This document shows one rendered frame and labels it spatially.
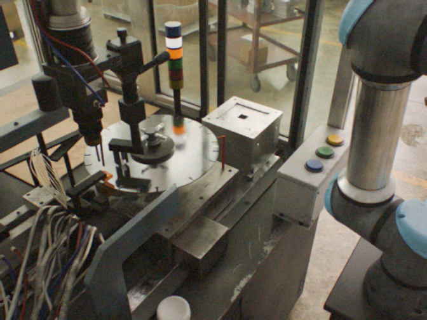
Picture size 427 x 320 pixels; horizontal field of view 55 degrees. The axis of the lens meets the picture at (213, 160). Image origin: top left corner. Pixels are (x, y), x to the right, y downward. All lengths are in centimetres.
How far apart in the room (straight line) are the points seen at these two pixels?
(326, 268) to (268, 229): 96
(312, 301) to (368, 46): 139
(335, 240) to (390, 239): 127
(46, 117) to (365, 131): 71
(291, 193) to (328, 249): 107
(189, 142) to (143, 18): 62
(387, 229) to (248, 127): 51
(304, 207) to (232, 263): 23
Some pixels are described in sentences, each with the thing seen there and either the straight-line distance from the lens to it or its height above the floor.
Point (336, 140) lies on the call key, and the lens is 117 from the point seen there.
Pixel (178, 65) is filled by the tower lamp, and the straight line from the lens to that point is 122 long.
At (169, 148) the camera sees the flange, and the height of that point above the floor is 96.
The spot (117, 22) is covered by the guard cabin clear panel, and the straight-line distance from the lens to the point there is 166.
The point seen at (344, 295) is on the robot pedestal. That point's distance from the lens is 101.
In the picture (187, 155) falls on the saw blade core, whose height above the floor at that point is 95.
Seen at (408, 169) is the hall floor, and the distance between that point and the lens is 276.
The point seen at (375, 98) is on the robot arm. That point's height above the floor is 121.
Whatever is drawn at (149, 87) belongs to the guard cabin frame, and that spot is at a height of 81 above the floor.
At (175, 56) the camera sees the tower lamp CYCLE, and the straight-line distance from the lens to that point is 121.
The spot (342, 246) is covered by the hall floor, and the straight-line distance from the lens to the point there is 214.
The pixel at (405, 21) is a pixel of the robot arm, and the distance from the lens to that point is 65.
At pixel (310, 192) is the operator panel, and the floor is 87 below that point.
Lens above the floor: 154
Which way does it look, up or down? 37 degrees down
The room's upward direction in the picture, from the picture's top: straight up
